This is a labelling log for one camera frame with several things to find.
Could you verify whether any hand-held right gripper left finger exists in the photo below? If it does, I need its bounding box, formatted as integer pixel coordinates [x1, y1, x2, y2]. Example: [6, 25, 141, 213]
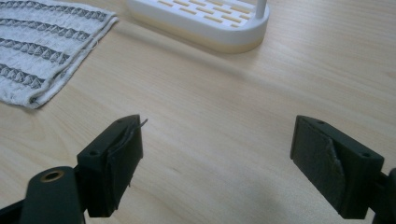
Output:
[76, 114, 149, 218]

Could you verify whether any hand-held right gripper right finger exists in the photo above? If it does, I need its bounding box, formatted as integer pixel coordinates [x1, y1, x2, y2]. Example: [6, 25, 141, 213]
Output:
[290, 115, 386, 220]

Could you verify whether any white grey striped cloth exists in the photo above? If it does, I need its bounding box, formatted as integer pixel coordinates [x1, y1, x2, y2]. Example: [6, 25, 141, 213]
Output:
[0, 0, 120, 110]

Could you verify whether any white slotted drain rack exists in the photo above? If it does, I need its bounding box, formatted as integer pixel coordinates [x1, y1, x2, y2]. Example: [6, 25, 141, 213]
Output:
[125, 0, 271, 54]

